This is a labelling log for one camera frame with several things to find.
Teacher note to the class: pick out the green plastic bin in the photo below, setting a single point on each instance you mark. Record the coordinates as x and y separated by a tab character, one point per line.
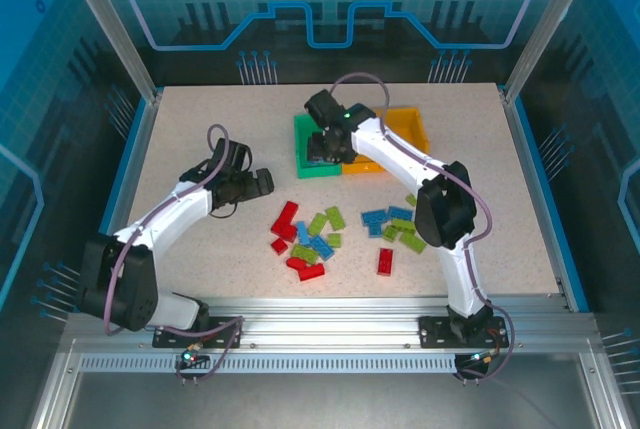
300	149

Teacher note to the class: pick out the yellow plastic bin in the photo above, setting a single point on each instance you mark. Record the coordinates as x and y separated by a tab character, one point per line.
407	124
360	168

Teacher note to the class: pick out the long red lego brick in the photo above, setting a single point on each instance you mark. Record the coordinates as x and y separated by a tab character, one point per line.
285	219

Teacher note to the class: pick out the small red lego brick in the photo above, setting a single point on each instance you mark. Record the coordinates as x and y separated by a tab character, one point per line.
279	246

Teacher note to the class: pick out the small green lego brick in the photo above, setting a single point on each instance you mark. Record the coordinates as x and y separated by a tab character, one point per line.
391	234
334	240

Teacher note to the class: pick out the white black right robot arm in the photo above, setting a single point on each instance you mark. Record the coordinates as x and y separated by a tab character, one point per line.
395	149

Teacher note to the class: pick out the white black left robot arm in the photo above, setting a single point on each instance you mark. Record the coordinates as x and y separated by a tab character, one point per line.
165	214

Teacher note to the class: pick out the rounded red lego piece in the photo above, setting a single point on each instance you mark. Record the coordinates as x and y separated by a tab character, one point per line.
295	263

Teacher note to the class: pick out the blue table side panel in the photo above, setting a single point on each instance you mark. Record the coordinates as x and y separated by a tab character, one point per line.
105	229
560	229

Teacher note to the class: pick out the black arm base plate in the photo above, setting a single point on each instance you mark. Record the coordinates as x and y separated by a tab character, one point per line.
225	331
435	331

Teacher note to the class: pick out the aluminium frame cross rail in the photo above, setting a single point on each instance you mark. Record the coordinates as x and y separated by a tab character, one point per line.
325	324

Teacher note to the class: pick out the aluminium frame post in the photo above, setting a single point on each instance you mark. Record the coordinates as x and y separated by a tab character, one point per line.
550	24
107	24

